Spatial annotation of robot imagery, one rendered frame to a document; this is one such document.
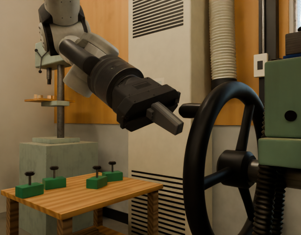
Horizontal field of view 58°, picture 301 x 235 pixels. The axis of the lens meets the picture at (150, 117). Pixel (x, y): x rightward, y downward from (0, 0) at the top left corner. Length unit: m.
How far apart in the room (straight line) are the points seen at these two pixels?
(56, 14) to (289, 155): 0.64
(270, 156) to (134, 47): 1.71
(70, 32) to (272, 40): 1.22
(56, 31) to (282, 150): 0.64
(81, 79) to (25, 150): 1.90
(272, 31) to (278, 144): 1.45
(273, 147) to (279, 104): 0.05
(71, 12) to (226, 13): 1.18
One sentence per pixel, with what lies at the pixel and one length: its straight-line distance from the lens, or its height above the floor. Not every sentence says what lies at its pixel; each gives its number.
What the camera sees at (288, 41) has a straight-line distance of 0.40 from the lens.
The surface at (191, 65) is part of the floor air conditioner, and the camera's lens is 1.67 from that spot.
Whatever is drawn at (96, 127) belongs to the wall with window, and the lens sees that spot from 2.67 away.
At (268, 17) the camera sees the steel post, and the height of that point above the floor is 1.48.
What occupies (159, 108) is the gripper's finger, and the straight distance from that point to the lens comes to 0.43.
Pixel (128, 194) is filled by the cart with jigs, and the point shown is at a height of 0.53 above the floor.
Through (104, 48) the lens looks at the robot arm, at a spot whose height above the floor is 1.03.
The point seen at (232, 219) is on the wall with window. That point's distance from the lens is 1.94.
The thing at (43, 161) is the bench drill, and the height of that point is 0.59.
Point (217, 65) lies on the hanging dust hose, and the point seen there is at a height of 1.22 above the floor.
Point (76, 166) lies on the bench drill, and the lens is 2.30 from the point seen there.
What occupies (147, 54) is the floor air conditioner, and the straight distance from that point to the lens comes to 1.88.
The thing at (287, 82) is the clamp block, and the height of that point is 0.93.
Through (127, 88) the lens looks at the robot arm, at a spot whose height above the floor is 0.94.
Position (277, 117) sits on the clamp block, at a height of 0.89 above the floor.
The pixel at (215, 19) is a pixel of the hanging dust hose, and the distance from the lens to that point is 1.78.
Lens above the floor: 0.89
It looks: 1 degrees up
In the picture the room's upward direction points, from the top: straight up
